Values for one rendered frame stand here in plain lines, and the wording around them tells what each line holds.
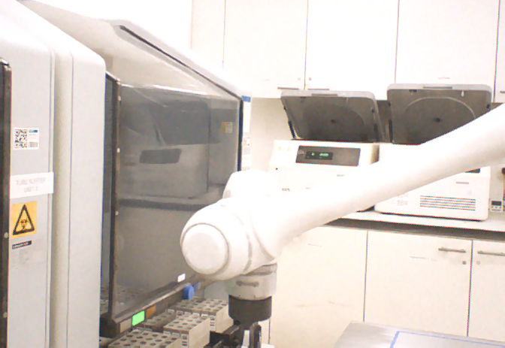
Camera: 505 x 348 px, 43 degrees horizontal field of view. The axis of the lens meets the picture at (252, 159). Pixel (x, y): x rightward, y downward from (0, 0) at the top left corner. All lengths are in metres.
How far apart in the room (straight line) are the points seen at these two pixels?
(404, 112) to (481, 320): 1.15
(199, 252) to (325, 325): 2.69
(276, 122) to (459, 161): 3.16
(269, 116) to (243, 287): 3.11
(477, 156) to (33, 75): 0.65
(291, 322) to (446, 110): 1.42
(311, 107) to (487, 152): 2.69
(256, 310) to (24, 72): 0.52
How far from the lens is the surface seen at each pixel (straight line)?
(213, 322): 1.60
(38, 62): 0.96
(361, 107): 3.58
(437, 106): 3.59
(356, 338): 1.66
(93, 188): 1.08
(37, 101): 0.96
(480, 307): 3.40
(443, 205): 3.34
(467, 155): 1.01
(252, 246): 0.89
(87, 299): 1.11
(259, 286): 1.07
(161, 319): 1.53
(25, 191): 0.94
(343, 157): 3.40
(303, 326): 3.57
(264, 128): 4.14
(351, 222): 3.44
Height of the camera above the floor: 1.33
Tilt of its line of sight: 3 degrees down
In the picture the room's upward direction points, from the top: 2 degrees clockwise
